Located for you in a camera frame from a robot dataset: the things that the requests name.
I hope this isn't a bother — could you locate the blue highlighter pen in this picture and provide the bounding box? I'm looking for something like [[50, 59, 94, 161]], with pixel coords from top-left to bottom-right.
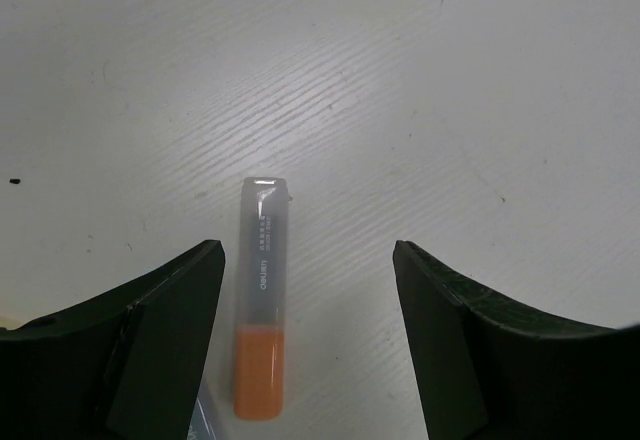
[[186, 394, 227, 440]]

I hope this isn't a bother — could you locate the orange capped lead case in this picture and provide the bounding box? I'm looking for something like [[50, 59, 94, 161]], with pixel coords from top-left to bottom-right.
[[233, 177, 289, 421]]

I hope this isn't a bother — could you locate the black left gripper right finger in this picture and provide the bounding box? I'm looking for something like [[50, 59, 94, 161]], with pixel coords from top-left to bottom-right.
[[393, 241, 639, 439]]

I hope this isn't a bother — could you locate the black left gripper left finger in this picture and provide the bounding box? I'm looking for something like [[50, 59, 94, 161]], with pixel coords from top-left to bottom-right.
[[1, 240, 224, 439]]

